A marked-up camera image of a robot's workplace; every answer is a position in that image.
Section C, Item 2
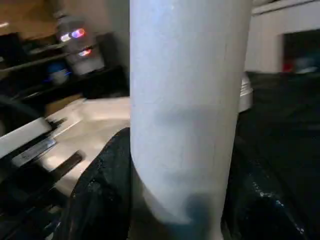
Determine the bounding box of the white sideboard cabinet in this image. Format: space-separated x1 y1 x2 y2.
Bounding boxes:
246 0 320 77

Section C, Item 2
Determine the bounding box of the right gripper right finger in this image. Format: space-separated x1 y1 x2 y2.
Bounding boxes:
221 142 320 240

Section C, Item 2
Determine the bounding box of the white plastic table top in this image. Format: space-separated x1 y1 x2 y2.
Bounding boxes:
42 95 133 197

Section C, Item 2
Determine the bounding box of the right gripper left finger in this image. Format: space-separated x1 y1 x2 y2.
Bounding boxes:
52 127 135 240

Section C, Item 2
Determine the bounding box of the grey device with lights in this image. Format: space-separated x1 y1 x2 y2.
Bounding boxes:
54 11 107 77

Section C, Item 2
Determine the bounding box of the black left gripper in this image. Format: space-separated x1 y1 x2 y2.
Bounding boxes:
0 137 85 231

